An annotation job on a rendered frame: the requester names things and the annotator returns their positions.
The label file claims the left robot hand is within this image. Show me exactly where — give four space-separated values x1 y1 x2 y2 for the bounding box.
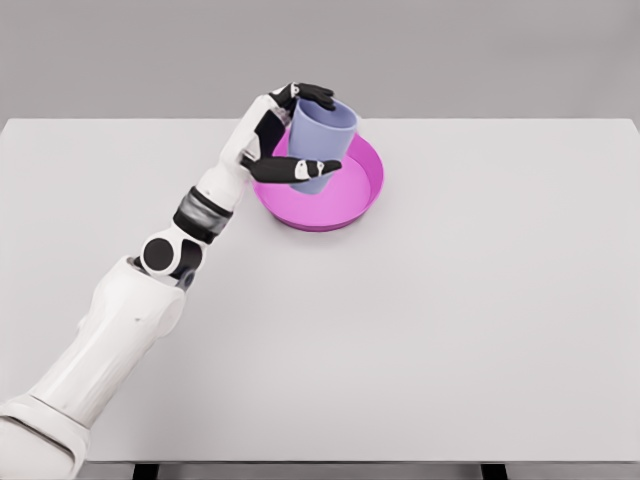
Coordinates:
219 82 344 185

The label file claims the lavender blue cup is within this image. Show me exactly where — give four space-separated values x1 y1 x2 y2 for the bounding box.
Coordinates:
289 97 359 196

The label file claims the pink round plate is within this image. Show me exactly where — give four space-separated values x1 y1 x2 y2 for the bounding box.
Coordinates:
251 126 386 233

